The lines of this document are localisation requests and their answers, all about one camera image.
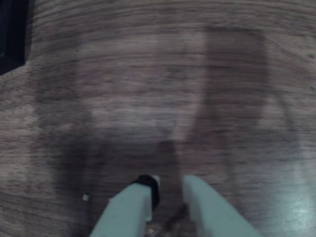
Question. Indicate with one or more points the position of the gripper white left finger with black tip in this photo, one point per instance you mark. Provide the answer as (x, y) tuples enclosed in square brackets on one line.
[(128, 212)]

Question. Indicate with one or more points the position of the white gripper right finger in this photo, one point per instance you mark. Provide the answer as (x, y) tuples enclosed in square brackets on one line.
[(209, 212)]

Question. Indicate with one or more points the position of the tiny white crumb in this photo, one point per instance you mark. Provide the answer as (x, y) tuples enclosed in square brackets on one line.
[(85, 197)]

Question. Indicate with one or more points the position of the black open box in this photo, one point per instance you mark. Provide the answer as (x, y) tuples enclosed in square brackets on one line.
[(12, 32)]

